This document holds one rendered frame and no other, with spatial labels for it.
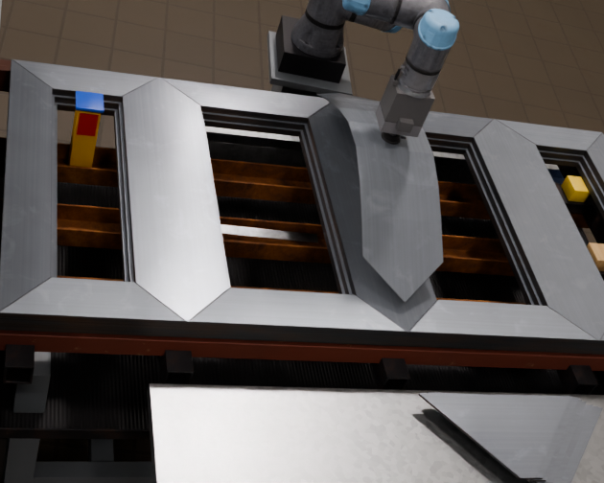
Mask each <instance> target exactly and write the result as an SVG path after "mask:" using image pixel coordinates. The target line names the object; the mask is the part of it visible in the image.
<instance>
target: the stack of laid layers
mask: <svg viewBox="0 0 604 483"><path fill-rule="evenodd" d="M200 107H201V113H202V120H203V125H204V131H205V138H206V144H207V150H208V156H209V162H210V169H211V174H212V181H213V187H214V194H215V200H216V205H217V212H218V218H219V225H220V230H221V221H220V215H219V208H218V202H217V197H216V190H215V184H214V178H213V172H212V166H211V160H210V153H209V148H208V142H207V135H206V129H205V127H220V128H229V129H237V130H247V131H256V132H264V133H273V134H282V135H290V136H299V140H300V144H301V148H302V151H303V155H304V159H305V162H306V166H307V170H308V174H309V178H310V181H311V185H312V189H313V193H314V200H315V204H316V208H317V211H318V214H319V218H320V222H321V226H322V230H323V234H324V238H325V242H326V245H327V249H328V253H329V257H330V260H331V264H332V268H333V271H334V275H335V279H336V283H337V290H338V293H339V294H355V295H357V296H358V297H359V298H360V299H361V300H363V301H364V302H366V303H367V304H368V305H370V306H371V307H373V308H374V309H375V310H377V311H379V312H380V313H381V314H383V315H384V316H386V317H387V318H388V319H390V320H391V321H393V322H394V323H395V324H397V325H398V326H400V327H401V328H402V329H404V330H405V331H406V332H394V331H373V330H352V329H331V328H311V327H290V326H269V325H247V324H227V323H206V322H185V321H164V320H144V319H123V318H101V317H80V316H60V315H39V314H18V313H0V330H5V331H28V332H52V333H75V334H121V335H145V336H168V337H192V338H216V339H240V340H263V341H287V342H311V343H334V344H358V345H381V346H405V347H428V348H452V349H475V350H499V351H522V352H546V353H569V354H593V355H604V341H602V340H581V339H561V338H540V337H518V336H497V335H477V334H456V333H415V332H410V330H411V329H412V328H413V327H414V326H415V325H416V324H417V322H418V321H419V320H420V319H421V318H422V317H423V316H424V315H425V314H426V313H427V311H428V310H429V309H430V308H431V307H432V306H433V305H434V304H435V303H436V301H437V299H436V296H435V293H434V290H433V288H432V285H431V282H430V277H429V278H428V279H427V281H426V282H425V283H424V284H422V285H421V286H420V287H419V288H418V289H417V290H416V291H415V292H414V293H413V294H412V296H411V297H410V298H409V299H408V300H407V301H406V302H404V301H403V300H402V299H401V298H400V297H399V296H398V295H397V294H396V292H395V291H394V290H393V289H392V288H391V287H390V286H389V285H388V284H387V283H386V281H385V280H384V279H383V278H382V277H381V276H380V275H379V274H378V273H377V272H376V270H375V269H374V268H373V267H372V266H371V265H370V264H369V263H368V262H367V261H366V260H365V259H364V258H363V256H362V243H361V211H360V178H359V170H358V161H357V154H356V146H355V143H354V140H353V136H352V133H351V130H350V127H349V125H348V122H347V120H346V119H345V117H344V116H343V115H342V113H341V112H340V111H339V109H338V108H337V107H336V106H335V105H333V104H332V103H329V104H327V105H326V106H324V107H323V108H321V109H320V110H319V111H317V112H316V113H315V114H314V115H312V116H311V117H309V118H308V119H307V118H298V117H291V116H282V115H274V114H266V113H257V112H249V111H241V110H233V109H224V108H215V107H208V106H200ZM58 110H64V111H73V112H75V110H76V91H68V90H59V89H53V92H52V228H51V277H57V247H58ZM104 110H105V111H104V113H101V115H107V116H114V131H115V148H116V164H117V179H118V196H119V212H120V227H121V244H122V260H123V276H124V282H135V283H136V281H135V267H134V254H133V240H132V227H131V212H130V199H129V185H128V160H127V146H126V133H125V119H124V106H123V96H122V97H117V96H109V95H104ZM426 135H427V137H428V140H429V143H430V147H431V149H432V151H438V152H447V153H456V154H463V155H464V157H465V160H466V162H467V164H468V167H469V169H470V171H471V174H472V176H473V179H474V181H475V183H476V186H477V188H478V191H479V193H480V196H481V198H482V200H483V203H484V205H485V207H486V210H487V212H488V215H489V217H490V219H491V221H492V223H493V225H494V228H495V230H496V233H497V235H498V237H499V241H500V243H501V246H502V248H503V250H504V253H505V255H506V258H507V260H508V262H509V264H510V266H511V268H512V271H513V273H514V276H515V278H516V280H517V283H518V285H519V287H520V290H521V292H522V295H523V298H524V301H525V303H526V304H527V305H538V306H547V303H546V300H545V297H544V295H543V294H542V292H541V289H540V287H539V285H538V283H537V280H536V278H535V276H534V273H533V271H532V269H531V267H530V264H529V262H528V260H527V258H526V256H525V254H524V252H523V248H522V246H521V244H520V241H519V239H518V237H517V235H516V232H515V230H514V228H513V225H512V223H511V221H510V219H509V217H508V215H507V213H506V211H505V208H504V206H503V204H502V201H501V199H500V197H499V193H498V191H497V189H496V187H495V184H494V182H493V180H492V177H491V175H490V174H489V172H488V169H487V167H486V165H485V163H484V160H483V158H482V156H481V153H480V151H479V149H478V147H477V144H476V141H475V139H474V137H475V136H474V137H473V138H472V137H463V136H454V135H447V134H438V133H430V132H426ZM536 147H537V149H538V151H539V153H540V154H541V156H542V158H543V160H544V162H545V164H552V165H561V166H570V167H576V169H577V170H578V172H579V174H580V176H581V178H582V179H583V181H584V183H585V185H586V187H587V189H588V191H589V193H590V194H591V196H592V199H593V201H594V203H595V205H596V207H597V209H598V210H599V212H600V214H601V216H602V217H603V219H604V182H603V180H602V178H601V176H600V174H599V173H598V171H597V169H596V167H595V165H594V164H593V162H592V160H591V158H590V157H589V155H588V153H587V150H578V149H562V148H554V147H546V146H537V145H536ZM221 242H222V248H223V255H224V260H225V267H226V273H227V279H228V285H229V288H230V282H229V275H228V269H227V263H226V257H225V251H224V245H223V238H222V232H221Z"/></svg>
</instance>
